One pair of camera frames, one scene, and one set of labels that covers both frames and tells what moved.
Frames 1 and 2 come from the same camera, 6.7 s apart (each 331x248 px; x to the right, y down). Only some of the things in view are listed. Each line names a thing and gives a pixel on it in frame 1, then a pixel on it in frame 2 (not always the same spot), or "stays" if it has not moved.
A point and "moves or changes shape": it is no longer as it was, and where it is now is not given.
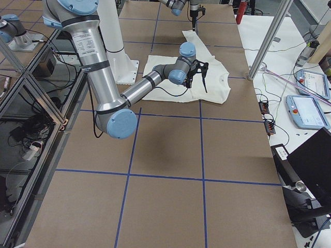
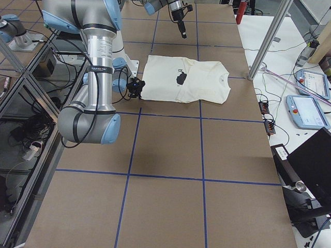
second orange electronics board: x=270 y=127 stays
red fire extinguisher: x=242 y=5 stays
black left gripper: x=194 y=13 -> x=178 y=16
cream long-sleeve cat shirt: x=211 y=83 moves or changes shape
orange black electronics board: x=264 y=107 stays
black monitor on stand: x=305 y=175 stays
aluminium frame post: x=281 y=10 stays
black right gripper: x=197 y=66 -> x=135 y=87
